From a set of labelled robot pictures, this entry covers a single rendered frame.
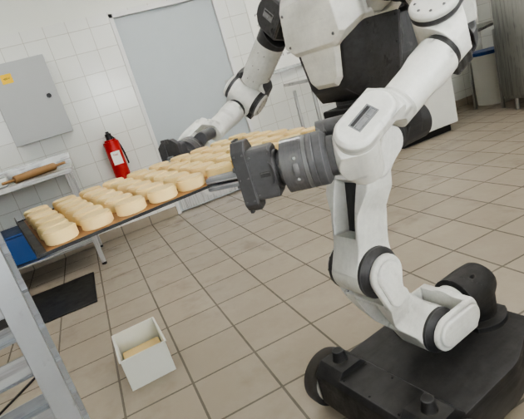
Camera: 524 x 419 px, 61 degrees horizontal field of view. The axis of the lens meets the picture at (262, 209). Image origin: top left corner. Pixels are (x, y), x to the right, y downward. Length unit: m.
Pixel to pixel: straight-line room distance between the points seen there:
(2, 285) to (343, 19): 0.84
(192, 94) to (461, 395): 4.10
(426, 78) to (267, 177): 0.29
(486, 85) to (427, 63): 5.67
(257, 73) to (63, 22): 3.57
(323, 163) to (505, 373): 1.02
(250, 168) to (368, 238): 0.57
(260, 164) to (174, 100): 4.20
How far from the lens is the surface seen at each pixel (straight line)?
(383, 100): 0.70
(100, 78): 4.80
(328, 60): 1.15
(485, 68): 6.39
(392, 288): 1.25
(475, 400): 1.46
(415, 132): 1.33
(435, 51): 0.78
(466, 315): 1.54
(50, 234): 0.73
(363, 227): 1.20
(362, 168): 0.72
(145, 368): 2.21
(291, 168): 0.70
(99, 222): 0.73
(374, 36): 1.15
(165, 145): 1.20
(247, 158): 0.73
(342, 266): 1.26
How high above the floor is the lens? 1.15
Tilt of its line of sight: 16 degrees down
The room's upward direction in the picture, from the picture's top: 17 degrees counter-clockwise
